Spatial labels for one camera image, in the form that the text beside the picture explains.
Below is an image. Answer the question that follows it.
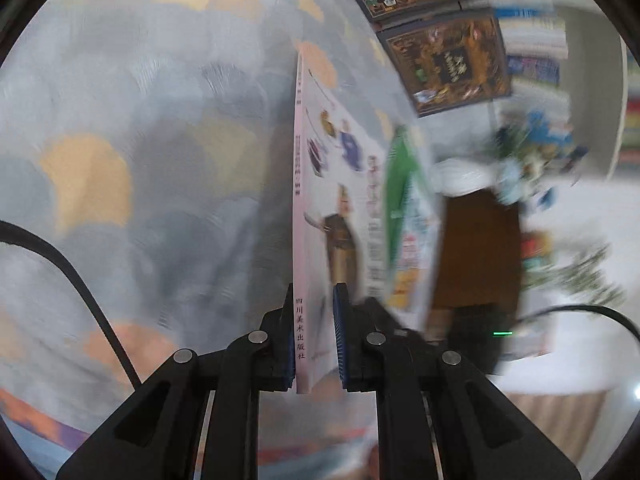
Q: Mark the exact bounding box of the white bookshelf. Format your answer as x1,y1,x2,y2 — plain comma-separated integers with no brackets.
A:
490,0,631,180

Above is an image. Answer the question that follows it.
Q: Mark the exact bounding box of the dark ornate encyclopedia book lower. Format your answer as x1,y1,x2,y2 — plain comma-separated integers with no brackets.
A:
376,8,511,117

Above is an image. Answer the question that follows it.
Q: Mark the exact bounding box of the green potted plant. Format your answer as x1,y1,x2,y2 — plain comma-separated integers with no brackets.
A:
522,244,626,308

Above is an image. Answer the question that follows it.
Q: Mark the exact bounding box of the brown wooden cabinet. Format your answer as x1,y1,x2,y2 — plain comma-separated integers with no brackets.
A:
425,191,522,340

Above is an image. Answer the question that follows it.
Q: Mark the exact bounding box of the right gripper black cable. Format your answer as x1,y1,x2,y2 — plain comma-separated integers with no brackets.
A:
514,303,640,346

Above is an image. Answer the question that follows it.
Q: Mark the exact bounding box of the green Aesop fables book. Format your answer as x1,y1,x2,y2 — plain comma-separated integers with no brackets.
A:
382,123,426,281

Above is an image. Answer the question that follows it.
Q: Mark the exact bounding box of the white ceramic vase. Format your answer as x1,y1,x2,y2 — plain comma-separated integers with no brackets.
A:
428,157,497,197

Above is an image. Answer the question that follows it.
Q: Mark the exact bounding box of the patterned grey rug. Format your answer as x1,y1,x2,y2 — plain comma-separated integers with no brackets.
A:
1,0,424,479

